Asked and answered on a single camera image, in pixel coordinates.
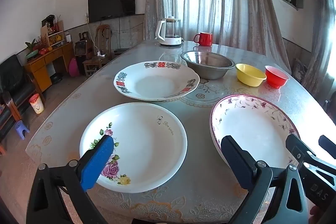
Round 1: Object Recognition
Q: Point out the grey sheer window curtain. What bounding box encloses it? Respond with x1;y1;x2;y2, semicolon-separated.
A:
144;0;291;72

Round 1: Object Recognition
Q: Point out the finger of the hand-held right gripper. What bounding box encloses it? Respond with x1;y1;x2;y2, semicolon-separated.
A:
286;134;336;210
318;135;336;154

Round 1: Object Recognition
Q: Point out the pink bag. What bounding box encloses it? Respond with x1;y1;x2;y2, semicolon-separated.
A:
68;58;79;77

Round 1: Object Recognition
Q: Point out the black armchair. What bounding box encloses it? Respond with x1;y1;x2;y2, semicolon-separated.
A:
0;54;45;140

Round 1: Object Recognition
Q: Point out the white electric glass kettle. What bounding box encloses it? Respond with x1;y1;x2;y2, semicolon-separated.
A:
155;16;183;46

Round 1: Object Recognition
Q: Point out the grey patterned side curtain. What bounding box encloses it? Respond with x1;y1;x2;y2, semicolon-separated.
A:
308;0;336;98

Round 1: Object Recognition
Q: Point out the red plastic bowl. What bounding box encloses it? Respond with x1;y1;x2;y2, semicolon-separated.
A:
265;65;290;89

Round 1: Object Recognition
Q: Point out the white plate with red characters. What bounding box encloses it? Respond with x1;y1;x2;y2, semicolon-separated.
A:
113;61;200;102

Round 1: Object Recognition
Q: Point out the dark speaker box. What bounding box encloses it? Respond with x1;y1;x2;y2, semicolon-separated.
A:
75;40;93;58

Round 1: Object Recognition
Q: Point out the orange wooden desk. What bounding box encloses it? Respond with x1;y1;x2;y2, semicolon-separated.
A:
25;42;74;92

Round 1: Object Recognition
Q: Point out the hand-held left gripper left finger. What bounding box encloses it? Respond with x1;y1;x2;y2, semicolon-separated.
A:
26;135;115;224

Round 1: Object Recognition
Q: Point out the small blue plastic stool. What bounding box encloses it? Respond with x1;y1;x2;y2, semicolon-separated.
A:
14;120;30;140

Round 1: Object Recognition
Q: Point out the brown wooden chair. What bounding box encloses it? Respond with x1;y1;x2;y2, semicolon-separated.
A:
83;25;112;77

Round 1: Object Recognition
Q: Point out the black flat-screen television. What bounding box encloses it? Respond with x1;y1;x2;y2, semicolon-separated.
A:
88;0;136;23

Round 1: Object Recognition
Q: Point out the white and red trash bin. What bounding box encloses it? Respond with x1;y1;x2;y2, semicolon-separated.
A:
29;93;45;114

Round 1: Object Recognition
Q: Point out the patterned cushioned chair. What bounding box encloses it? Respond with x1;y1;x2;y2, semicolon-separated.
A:
293;58;310;83

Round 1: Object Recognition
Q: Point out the potted green plant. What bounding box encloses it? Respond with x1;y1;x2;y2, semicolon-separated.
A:
25;39;40;60

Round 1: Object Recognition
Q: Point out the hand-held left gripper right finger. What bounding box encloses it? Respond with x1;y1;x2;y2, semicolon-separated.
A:
220;135;309;224

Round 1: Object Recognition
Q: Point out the stainless steel bowl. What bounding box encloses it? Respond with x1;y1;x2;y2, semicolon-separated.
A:
180;50;236;80

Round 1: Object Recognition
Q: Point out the white plate with rose print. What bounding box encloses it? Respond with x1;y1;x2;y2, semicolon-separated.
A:
79;102;188;193

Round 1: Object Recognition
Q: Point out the red mug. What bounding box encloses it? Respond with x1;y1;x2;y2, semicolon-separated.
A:
194;32;213;46

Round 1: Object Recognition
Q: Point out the white plate with purple floral rim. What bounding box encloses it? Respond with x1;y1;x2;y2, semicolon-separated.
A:
209;94;301;170

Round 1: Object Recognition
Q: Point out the yellow plastic bowl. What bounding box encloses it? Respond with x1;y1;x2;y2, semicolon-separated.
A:
235;63;267;87

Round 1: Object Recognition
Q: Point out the small cluttered desk shelf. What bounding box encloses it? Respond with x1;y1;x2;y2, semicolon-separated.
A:
41;14;66;47

